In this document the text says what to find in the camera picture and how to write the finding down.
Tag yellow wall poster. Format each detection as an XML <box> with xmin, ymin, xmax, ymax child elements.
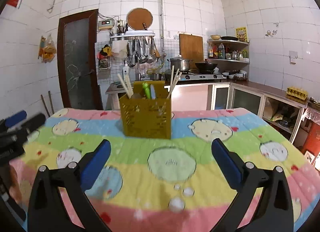
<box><xmin>235</xmin><ymin>27</ymin><xmax>249</xmax><ymax>43</ymax></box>

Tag yellow egg tray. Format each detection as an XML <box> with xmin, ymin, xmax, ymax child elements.
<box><xmin>286</xmin><ymin>86</ymin><xmax>308</xmax><ymax>101</ymax></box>

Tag wall power socket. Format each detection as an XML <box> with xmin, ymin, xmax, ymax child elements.
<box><xmin>289</xmin><ymin>51</ymin><xmax>298</xmax><ymax>65</ymax></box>

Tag steel cooking pot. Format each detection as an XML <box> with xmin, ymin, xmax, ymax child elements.
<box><xmin>168</xmin><ymin>55</ymin><xmax>192</xmax><ymax>72</ymax></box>

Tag light blue handle utensil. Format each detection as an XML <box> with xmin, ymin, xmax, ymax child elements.
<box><xmin>150</xmin><ymin>85</ymin><xmax>156</xmax><ymax>100</ymax></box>

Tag metal corner shelf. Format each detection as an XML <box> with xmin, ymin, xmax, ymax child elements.
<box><xmin>207</xmin><ymin>36</ymin><xmax>250</xmax><ymax>73</ymax></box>

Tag colourful cartoon quilt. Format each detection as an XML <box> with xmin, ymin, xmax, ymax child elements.
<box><xmin>12</xmin><ymin>108</ymin><xmax>319</xmax><ymax>231</ymax></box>

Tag dark wooden glass door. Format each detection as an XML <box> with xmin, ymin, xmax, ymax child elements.
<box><xmin>57</xmin><ymin>9</ymin><xmax>103</xmax><ymax>110</ymax></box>

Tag wall utensil rack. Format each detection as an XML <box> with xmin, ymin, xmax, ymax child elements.
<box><xmin>110</xmin><ymin>30</ymin><xmax>161</xmax><ymax>67</ymax></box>

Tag green frog handle utensil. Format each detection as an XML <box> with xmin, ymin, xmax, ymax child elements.
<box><xmin>142</xmin><ymin>82</ymin><xmax>151</xmax><ymax>99</ymax></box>

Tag yellow perforated utensil holder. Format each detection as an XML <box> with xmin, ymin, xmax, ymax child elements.
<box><xmin>119</xmin><ymin>80</ymin><xmax>171</xmax><ymax>139</ymax></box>

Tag hanging orange plastic bag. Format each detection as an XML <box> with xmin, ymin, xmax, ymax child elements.
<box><xmin>38</xmin><ymin>34</ymin><xmax>57</xmax><ymax>63</ymax></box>

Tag gas stove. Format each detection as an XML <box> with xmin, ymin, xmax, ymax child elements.
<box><xmin>180</xmin><ymin>73</ymin><xmax>226</xmax><ymax>81</ymax></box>

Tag white soap bottle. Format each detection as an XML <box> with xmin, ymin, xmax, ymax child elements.
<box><xmin>123</xmin><ymin>60</ymin><xmax>130</xmax><ymax>80</ymax></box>

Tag rectangular wooden cutting board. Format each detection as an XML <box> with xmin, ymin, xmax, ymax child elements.
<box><xmin>179</xmin><ymin>34</ymin><xmax>204</xmax><ymax>62</ymax></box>

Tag black wok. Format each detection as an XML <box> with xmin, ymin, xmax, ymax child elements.
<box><xmin>195</xmin><ymin>62</ymin><xmax>217</xmax><ymax>73</ymax></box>

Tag person left hand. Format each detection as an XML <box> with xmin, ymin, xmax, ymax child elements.
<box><xmin>9</xmin><ymin>165</ymin><xmax>22</xmax><ymax>205</ymax></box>

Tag kitchen counter cabinets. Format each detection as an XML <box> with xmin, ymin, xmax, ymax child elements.
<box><xmin>171</xmin><ymin>80</ymin><xmax>312</xmax><ymax>149</ymax></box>

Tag round wooden cutting board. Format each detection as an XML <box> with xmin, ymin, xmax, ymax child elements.
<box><xmin>126</xmin><ymin>8</ymin><xmax>153</xmax><ymax>30</ymax></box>

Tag steel kitchen sink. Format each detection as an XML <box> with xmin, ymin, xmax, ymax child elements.
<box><xmin>105</xmin><ymin>82</ymin><xmax>125</xmax><ymax>95</ymax></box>

